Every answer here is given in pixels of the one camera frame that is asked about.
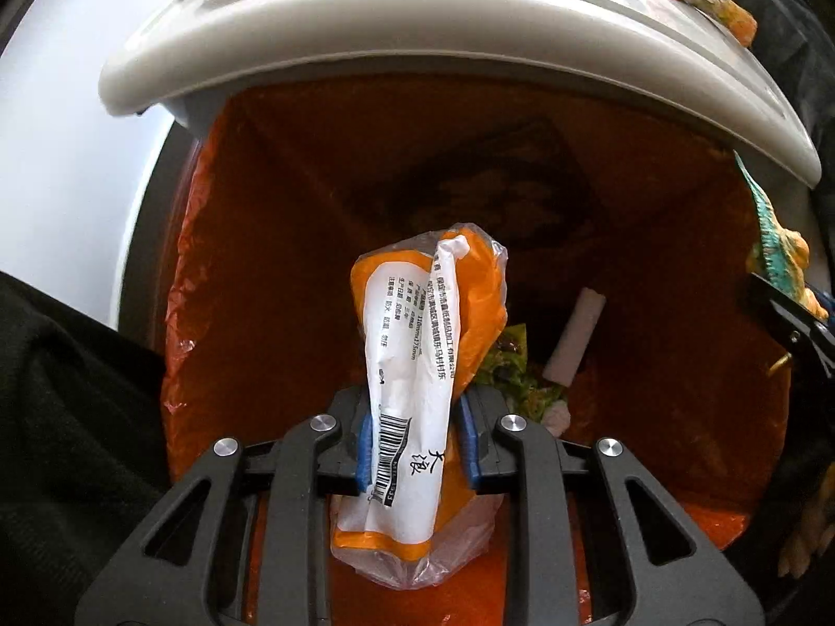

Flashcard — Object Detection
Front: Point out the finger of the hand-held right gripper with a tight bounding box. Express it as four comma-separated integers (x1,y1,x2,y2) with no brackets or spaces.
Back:
740,270,835,382

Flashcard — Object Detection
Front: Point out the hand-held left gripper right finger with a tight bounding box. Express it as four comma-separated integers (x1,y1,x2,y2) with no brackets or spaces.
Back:
453,383,766,626

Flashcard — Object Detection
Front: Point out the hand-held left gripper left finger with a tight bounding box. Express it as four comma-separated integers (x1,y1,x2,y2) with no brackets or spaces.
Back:
74,386,376,626

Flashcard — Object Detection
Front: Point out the green and orange dinosaur toy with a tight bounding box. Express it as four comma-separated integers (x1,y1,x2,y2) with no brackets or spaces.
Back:
734,150,832,322

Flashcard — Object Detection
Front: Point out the green plastic wrapper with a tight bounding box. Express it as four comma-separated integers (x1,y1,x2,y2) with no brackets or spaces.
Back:
473,322,568,422

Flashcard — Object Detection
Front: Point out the orange and white plastic packet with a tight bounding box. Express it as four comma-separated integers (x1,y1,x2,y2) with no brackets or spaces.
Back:
329,222,510,591

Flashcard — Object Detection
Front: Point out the white paper tube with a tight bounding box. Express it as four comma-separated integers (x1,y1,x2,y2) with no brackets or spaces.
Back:
544,287,607,387

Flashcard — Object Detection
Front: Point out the orange trash bag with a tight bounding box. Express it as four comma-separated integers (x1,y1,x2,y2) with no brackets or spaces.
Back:
160,75,793,626

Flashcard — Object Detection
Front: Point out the person's right hand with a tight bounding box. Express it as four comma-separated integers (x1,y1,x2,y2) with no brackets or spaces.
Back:
778,486,826,581

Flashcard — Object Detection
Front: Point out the white crumpled paper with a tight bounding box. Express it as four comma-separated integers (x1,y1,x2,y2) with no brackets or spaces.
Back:
541,404,572,438

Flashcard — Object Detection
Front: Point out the dark cloth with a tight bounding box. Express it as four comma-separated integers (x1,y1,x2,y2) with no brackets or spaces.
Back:
737,0,835,164

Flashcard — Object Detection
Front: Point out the person's black clothing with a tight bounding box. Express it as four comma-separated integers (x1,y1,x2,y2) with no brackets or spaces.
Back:
0,270,171,626

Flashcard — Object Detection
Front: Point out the orange snack wrapper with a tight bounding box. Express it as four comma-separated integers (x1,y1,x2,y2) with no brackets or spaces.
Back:
642,0,759,48

